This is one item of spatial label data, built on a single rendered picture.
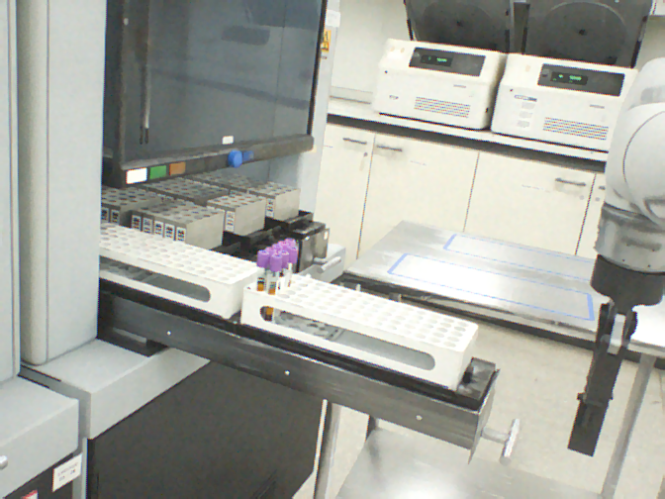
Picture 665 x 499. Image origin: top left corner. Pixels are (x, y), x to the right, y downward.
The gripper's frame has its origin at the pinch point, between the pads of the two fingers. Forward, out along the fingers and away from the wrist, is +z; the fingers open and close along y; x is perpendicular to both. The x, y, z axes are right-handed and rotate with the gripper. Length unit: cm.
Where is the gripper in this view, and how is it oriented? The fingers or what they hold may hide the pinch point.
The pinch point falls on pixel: (587, 424)
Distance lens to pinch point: 84.8
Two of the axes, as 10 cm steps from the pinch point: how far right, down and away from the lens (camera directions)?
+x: 9.1, 2.3, -3.5
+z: -1.3, 9.5, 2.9
